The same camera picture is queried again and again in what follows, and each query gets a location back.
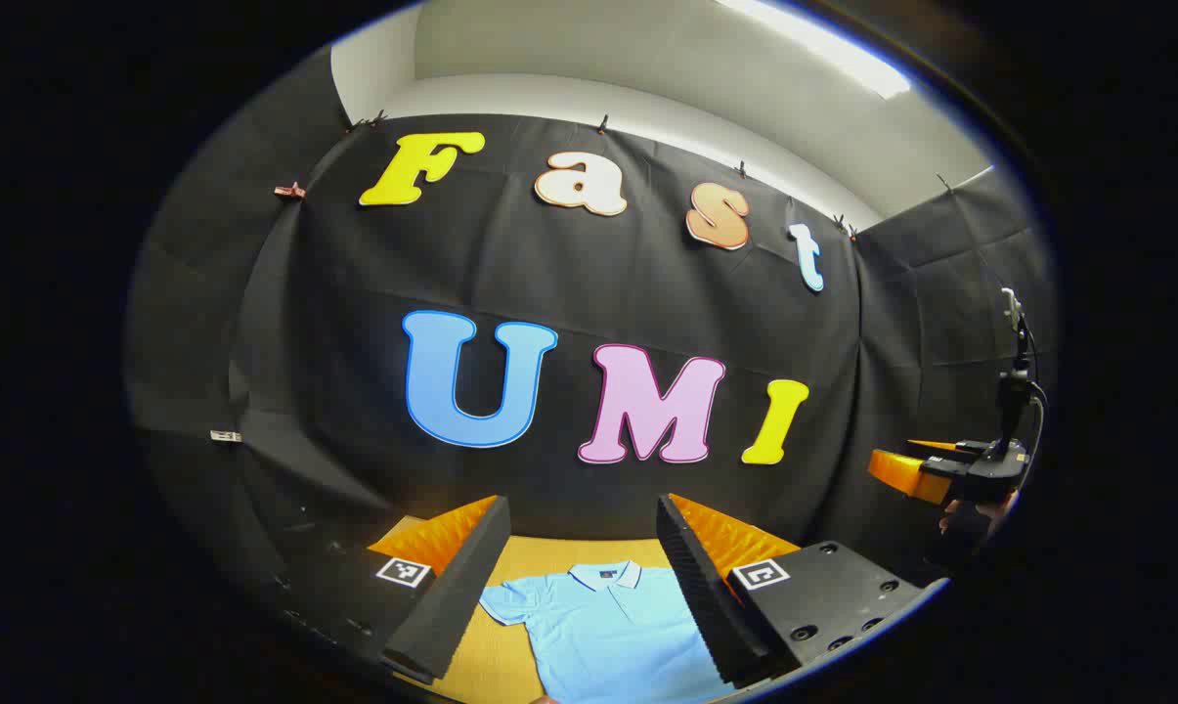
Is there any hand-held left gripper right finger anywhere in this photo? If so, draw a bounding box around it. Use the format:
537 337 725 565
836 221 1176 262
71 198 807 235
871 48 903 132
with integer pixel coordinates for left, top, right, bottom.
655 493 949 689

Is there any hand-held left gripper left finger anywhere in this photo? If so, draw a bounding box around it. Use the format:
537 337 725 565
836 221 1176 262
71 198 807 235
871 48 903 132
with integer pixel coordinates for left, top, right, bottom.
251 494 513 685

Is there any light blue T-shirt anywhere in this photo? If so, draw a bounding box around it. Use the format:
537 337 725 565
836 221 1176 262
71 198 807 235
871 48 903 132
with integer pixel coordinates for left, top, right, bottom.
478 559 738 704

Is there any ceiling light strip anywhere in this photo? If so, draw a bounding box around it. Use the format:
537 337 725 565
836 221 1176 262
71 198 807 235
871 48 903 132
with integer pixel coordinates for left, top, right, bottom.
716 0 914 101

